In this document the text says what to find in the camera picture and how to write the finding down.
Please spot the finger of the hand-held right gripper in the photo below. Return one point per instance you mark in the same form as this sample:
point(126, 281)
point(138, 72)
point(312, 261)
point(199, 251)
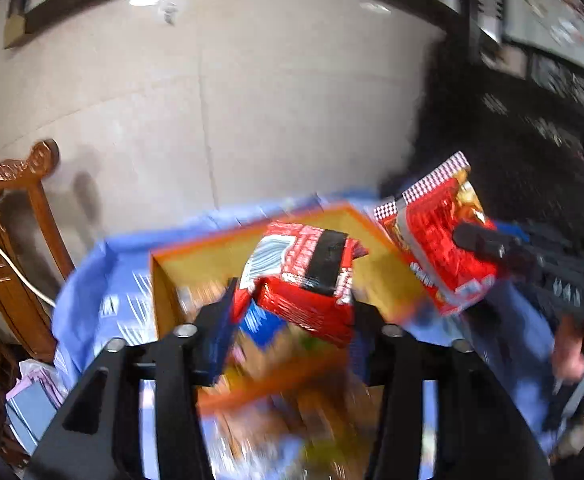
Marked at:
point(492, 250)
point(514, 230)

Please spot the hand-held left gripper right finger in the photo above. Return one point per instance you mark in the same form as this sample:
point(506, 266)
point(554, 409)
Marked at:
point(364, 350)

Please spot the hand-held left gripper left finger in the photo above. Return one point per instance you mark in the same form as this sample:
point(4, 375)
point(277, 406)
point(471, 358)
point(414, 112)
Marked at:
point(219, 340)

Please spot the blue snack packet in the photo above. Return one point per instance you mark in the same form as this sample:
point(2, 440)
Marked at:
point(262, 325)

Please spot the red checkered-edge snack packet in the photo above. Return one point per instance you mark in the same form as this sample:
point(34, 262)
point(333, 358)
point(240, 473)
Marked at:
point(432, 240)

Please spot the orange cardboard box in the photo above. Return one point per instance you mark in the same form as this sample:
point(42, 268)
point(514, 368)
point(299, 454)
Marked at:
point(207, 260)

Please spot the red black-band snack packet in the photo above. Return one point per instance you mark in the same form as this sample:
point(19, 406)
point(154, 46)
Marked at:
point(302, 260)

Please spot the person's right hand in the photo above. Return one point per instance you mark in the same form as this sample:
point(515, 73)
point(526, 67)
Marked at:
point(572, 355)

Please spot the dark carved wooden bench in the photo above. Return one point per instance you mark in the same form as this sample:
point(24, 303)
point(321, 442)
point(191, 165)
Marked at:
point(522, 160)

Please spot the blue printed tablecloth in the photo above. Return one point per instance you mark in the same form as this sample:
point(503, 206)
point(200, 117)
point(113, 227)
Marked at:
point(107, 285)

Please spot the white plastic bag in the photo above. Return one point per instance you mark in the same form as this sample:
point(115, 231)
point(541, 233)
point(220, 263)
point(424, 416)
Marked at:
point(42, 377)

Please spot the blue flat box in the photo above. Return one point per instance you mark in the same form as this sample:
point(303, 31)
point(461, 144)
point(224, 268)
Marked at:
point(29, 420)

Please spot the brown carved wooden chair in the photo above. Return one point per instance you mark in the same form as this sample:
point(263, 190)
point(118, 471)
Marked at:
point(12, 240)

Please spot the metal wall hook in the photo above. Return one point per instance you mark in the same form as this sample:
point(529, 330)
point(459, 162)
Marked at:
point(169, 12)

